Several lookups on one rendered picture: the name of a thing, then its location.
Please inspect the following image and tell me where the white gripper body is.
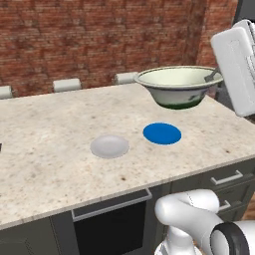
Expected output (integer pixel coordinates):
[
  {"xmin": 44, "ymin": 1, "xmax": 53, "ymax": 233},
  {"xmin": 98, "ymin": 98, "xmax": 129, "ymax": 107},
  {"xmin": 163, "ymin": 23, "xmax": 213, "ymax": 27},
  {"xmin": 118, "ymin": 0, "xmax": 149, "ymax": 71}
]
[{"xmin": 210, "ymin": 26, "xmax": 255, "ymax": 119}]

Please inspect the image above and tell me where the grey cabinet door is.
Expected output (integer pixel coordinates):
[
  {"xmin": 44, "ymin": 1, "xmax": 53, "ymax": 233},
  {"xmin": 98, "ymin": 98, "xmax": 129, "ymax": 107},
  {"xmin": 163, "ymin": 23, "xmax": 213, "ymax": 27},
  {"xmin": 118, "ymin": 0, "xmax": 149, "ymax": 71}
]
[{"xmin": 0, "ymin": 215, "xmax": 73, "ymax": 255}]

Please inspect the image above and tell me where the white bowl with green base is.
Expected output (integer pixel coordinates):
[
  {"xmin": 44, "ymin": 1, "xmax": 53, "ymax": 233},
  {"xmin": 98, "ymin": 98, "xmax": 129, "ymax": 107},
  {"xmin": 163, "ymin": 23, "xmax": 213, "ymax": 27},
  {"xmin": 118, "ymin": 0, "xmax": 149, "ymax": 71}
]
[{"xmin": 133, "ymin": 65, "xmax": 224, "ymax": 111}]

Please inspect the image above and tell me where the blue plate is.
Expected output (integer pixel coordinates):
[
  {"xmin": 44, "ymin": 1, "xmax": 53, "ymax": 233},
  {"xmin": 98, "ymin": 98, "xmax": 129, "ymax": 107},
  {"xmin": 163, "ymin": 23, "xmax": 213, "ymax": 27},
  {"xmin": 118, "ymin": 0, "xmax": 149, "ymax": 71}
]
[{"xmin": 142, "ymin": 122, "xmax": 183, "ymax": 146}]

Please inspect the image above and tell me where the white stool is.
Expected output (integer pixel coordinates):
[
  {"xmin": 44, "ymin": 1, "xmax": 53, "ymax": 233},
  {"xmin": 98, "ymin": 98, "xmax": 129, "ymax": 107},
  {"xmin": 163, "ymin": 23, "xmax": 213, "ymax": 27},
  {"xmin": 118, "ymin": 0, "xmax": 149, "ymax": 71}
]
[
  {"xmin": 52, "ymin": 78, "xmax": 83, "ymax": 94},
  {"xmin": 114, "ymin": 71, "xmax": 140, "ymax": 86},
  {"xmin": 0, "ymin": 85, "xmax": 14, "ymax": 101}
]

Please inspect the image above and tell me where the grey drawer front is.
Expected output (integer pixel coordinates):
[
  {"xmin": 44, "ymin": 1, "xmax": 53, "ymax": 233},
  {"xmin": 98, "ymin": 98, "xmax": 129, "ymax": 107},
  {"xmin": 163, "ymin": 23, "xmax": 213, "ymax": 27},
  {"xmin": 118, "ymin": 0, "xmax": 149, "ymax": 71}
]
[
  {"xmin": 170, "ymin": 158, "xmax": 255, "ymax": 195},
  {"xmin": 212, "ymin": 180, "xmax": 255, "ymax": 223}
]

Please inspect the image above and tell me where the silver drawer handle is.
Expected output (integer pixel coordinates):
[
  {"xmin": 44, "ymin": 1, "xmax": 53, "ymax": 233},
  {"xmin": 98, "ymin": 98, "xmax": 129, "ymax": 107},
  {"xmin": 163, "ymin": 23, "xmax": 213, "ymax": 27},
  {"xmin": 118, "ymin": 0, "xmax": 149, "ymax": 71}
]
[
  {"xmin": 209, "ymin": 169, "xmax": 244, "ymax": 186},
  {"xmin": 217, "ymin": 199, "xmax": 232, "ymax": 213}
]

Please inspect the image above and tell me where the silver oven handle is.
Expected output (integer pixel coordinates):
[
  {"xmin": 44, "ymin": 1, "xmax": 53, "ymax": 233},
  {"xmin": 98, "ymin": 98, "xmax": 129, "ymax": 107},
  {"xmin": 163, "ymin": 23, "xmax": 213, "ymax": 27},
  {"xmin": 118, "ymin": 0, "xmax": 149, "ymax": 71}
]
[{"xmin": 71, "ymin": 187, "xmax": 153, "ymax": 223}]

